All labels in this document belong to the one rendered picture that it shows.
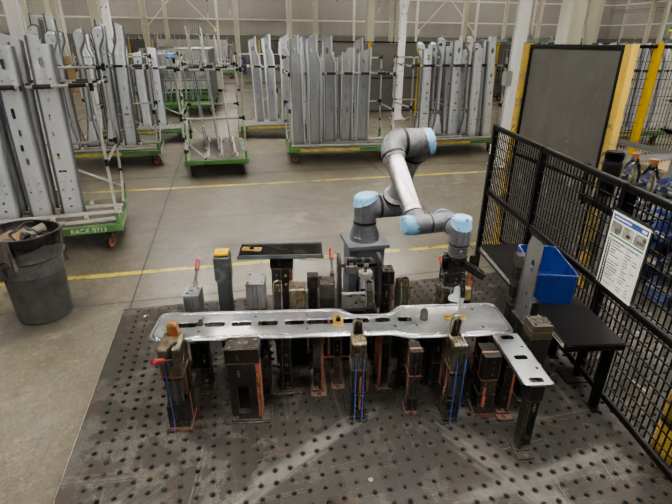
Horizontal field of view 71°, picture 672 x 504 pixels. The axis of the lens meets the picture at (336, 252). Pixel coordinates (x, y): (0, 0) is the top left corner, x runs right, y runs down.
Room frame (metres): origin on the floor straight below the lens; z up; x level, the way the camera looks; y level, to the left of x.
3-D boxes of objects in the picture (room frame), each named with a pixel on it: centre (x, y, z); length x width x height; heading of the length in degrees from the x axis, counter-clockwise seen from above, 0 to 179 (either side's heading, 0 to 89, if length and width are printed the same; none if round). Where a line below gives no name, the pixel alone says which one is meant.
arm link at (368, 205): (2.17, -0.15, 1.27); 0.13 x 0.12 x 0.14; 107
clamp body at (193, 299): (1.69, 0.59, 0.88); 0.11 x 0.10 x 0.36; 4
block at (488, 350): (1.41, -0.56, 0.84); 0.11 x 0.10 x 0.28; 4
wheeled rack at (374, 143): (8.80, -0.01, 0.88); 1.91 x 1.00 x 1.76; 100
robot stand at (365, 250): (2.16, -0.14, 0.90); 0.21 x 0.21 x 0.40; 13
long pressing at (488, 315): (1.55, 0.01, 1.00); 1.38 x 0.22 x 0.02; 94
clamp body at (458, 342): (1.38, -0.43, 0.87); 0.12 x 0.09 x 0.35; 4
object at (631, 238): (1.53, -1.03, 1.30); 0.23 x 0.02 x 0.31; 4
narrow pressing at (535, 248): (1.60, -0.74, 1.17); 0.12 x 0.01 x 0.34; 4
